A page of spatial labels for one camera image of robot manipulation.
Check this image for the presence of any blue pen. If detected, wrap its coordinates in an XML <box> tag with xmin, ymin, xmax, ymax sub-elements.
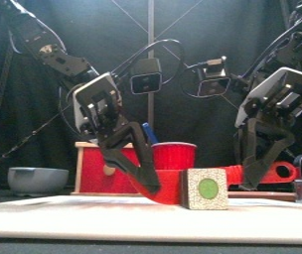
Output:
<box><xmin>140</xmin><ymin>122</ymin><xmax>160</xmax><ymax>145</ymax></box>

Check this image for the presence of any black left camera cable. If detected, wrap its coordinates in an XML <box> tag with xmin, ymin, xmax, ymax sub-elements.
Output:
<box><xmin>111</xmin><ymin>38</ymin><xmax>187</xmax><ymax>87</ymax></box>

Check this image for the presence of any toy sushi block green centre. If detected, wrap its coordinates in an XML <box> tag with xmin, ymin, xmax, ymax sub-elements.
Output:
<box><xmin>180</xmin><ymin>167</ymin><xmax>230</xmax><ymax>211</ymax></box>

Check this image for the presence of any black camera cable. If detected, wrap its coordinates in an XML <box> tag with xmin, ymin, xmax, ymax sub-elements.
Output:
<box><xmin>111</xmin><ymin>38</ymin><xmax>187</xmax><ymax>87</ymax></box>
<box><xmin>176</xmin><ymin>63</ymin><xmax>214</xmax><ymax>99</ymax></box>

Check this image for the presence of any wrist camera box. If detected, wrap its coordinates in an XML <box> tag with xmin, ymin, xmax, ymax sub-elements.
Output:
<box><xmin>128</xmin><ymin>58</ymin><xmax>164</xmax><ymax>96</ymax></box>
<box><xmin>196</xmin><ymin>56</ymin><xmax>231</xmax><ymax>98</ymax></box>

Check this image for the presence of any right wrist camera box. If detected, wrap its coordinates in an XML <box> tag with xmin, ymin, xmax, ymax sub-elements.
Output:
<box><xmin>196</xmin><ymin>56</ymin><xmax>231</xmax><ymax>98</ymax></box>

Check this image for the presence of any white cutting board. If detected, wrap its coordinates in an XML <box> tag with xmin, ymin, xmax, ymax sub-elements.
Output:
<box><xmin>0</xmin><ymin>193</ymin><xmax>302</xmax><ymax>246</ymax></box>

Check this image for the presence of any red pan with handle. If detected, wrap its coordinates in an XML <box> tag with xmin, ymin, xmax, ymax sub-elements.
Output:
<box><xmin>125</xmin><ymin>160</ymin><xmax>302</xmax><ymax>206</ymax></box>

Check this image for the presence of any grey bowl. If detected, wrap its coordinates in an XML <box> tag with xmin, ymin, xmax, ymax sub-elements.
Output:
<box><xmin>6</xmin><ymin>166</ymin><xmax>71</xmax><ymax>196</ymax></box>

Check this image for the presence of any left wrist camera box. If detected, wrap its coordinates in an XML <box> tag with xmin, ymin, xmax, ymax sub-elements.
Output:
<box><xmin>128</xmin><ymin>58</ymin><xmax>164</xmax><ymax>96</ymax></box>

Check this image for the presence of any black right camera cable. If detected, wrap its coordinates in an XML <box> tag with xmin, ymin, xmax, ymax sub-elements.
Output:
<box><xmin>176</xmin><ymin>63</ymin><xmax>214</xmax><ymax>99</ymax></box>

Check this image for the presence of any red plastic cup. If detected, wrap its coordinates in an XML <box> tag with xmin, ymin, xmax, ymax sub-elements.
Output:
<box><xmin>150</xmin><ymin>141</ymin><xmax>199</xmax><ymax>172</ymax></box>

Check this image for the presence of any grey vertical frame pole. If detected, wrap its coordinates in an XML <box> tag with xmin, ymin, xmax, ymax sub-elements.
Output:
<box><xmin>147</xmin><ymin>0</ymin><xmax>156</xmax><ymax>127</ymax></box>

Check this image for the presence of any red wooden box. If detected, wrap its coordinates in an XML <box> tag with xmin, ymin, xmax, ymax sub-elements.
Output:
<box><xmin>72</xmin><ymin>141</ymin><xmax>159</xmax><ymax>196</ymax></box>

